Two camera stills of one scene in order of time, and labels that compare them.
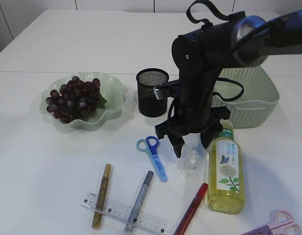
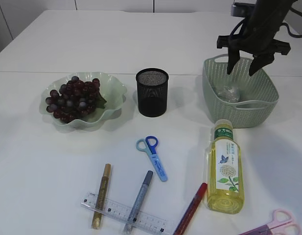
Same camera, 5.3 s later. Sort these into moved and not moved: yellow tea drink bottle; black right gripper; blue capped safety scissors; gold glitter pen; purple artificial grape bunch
Moved: black right gripper
Not moved: gold glitter pen; purple artificial grape bunch; blue capped safety scissors; yellow tea drink bottle
